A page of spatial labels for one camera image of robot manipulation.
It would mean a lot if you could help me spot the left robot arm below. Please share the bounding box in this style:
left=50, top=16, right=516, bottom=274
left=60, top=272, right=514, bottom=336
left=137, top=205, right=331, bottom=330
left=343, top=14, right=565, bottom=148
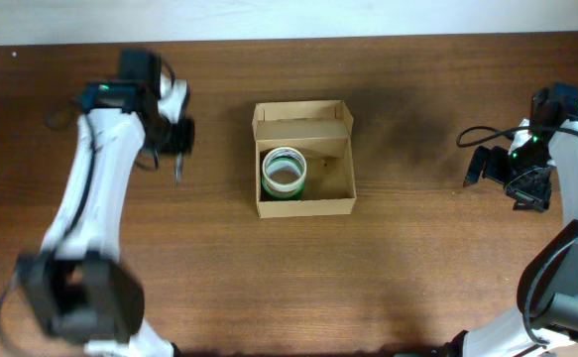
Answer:
left=8, top=49, right=195, bottom=356

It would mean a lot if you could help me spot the brown cardboard box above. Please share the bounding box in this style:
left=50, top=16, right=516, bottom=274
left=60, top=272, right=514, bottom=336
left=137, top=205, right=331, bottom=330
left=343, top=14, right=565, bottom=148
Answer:
left=252, top=100, right=357, bottom=218

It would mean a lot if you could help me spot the black cable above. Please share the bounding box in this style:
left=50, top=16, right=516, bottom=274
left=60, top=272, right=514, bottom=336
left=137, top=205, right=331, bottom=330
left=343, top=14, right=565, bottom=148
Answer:
left=0, top=59, right=178, bottom=357
left=455, top=124, right=578, bottom=348

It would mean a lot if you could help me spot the dark grey pen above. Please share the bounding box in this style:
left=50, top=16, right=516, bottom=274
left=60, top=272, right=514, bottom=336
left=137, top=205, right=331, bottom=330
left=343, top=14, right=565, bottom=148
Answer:
left=173, top=154, right=184, bottom=186

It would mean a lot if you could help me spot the green tape roll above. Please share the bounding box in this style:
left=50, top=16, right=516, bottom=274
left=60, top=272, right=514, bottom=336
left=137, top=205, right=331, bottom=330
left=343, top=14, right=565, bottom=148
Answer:
left=261, top=154, right=308, bottom=200

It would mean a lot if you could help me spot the right black cable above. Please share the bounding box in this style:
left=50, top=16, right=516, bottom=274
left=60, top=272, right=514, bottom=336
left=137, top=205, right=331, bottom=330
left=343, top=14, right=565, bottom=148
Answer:
left=455, top=124, right=578, bottom=348

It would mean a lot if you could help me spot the left black cable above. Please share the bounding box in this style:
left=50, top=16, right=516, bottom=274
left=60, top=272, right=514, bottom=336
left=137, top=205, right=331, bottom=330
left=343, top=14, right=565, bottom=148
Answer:
left=0, top=59, right=178, bottom=357

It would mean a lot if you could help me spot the cream masking tape roll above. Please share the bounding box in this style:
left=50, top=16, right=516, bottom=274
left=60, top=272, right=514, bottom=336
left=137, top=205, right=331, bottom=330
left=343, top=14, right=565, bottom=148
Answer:
left=261, top=146, right=308, bottom=195

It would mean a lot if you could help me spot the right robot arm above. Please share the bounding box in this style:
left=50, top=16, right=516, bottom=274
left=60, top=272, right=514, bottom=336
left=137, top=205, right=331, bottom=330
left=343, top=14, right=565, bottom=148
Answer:
left=433, top=82, right=578, bottom=357

